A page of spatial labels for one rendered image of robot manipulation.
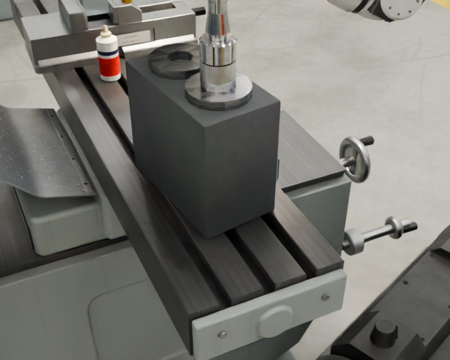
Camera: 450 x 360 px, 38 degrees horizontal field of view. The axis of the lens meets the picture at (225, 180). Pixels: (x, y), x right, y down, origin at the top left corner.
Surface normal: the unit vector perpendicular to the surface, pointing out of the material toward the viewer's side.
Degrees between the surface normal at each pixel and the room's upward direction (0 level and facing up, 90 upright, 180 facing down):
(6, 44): 0
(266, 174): 90
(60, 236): 90
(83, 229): 90
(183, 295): 0
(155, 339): 90
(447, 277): 0
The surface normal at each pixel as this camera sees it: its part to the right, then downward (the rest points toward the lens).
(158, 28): 0.38, 0.55
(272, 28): 0.00, -0.80
